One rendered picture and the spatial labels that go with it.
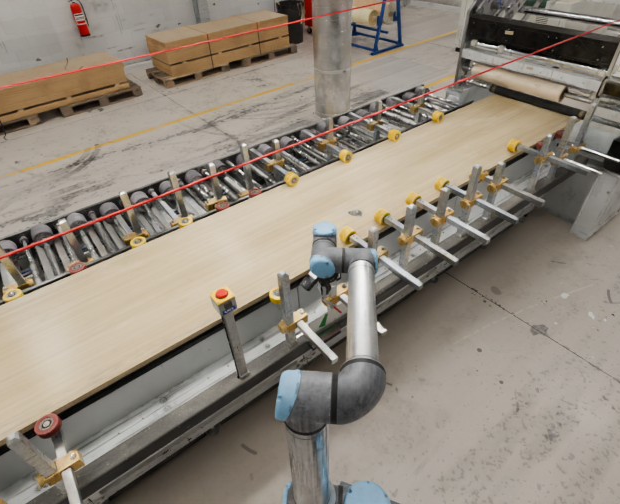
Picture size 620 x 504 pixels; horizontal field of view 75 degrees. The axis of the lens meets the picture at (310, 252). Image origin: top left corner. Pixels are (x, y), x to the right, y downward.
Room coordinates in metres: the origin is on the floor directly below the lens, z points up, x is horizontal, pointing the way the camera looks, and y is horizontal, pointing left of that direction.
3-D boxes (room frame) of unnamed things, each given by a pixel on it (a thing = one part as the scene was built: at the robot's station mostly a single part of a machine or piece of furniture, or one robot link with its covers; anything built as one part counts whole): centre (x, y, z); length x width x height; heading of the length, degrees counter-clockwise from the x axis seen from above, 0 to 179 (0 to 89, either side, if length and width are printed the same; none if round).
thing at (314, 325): (1.27, -0.08, 0.75); 0.26 x 0.01 x 0.10; 125
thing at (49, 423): (0.72, 0.98, 0.85); 0.08 x 0.08 x 0.11
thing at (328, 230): (1.18, -0.06, 1.31); 0.10 x 0.09 x 0.12; 173
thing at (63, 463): (0.60, 0.91, 0.82); 0.13 x 0.06 x 0.05; 125
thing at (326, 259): (1.07, -0.05, 1.31); 0.12 x 0.12 x 0.09; 83
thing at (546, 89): (3.25, -1.91, 1.05); 1.43 x 0.12 x 0.12; 35
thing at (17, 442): (0.59, 0.93, 0.86); 0.03 x 0.03 x 0.48; 35
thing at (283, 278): (1.16, 0.11, 0.93); 0.03 x 0.03 x 0.48; 35
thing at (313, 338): (1.14, 0.05, 0.84); 0.43 x 0.03 x 0.04; 35
